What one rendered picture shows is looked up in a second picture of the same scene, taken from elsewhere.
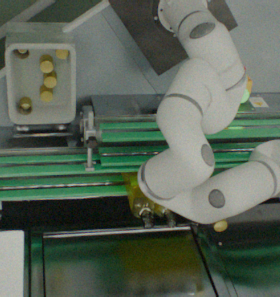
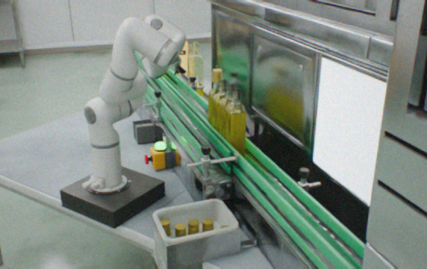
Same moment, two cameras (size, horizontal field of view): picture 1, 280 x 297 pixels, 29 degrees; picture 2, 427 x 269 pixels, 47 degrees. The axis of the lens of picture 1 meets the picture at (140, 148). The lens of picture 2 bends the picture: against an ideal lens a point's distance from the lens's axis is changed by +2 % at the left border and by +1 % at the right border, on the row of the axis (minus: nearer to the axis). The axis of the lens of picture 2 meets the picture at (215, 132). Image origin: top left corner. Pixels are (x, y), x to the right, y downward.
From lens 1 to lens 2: 1.27 m
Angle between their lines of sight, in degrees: 50
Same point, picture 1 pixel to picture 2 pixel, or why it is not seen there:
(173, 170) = (139, 29)
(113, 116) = (198, 175)
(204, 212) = (171, 28)
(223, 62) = not seen: hidden behind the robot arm
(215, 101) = not seen: hidden behind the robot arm
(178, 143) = (121, 31)
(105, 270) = (284, 90)
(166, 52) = (144, 181)
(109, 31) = (144, 220)
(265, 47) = (131, 161)
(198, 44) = (95, 106)
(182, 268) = (258, 69)
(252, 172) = not seen: hidden behind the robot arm
